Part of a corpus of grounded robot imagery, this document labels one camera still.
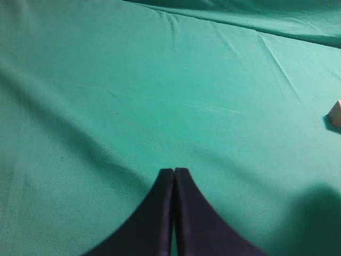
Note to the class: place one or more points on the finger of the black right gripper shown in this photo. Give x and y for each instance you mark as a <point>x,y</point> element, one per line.
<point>199,228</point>

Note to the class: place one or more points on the green table cloth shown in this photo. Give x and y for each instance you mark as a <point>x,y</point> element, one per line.
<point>98,96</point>

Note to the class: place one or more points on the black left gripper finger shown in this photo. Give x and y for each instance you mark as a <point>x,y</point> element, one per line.
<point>148,231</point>

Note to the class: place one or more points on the pink wooden cube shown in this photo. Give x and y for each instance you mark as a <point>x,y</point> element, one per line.
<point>334,115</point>

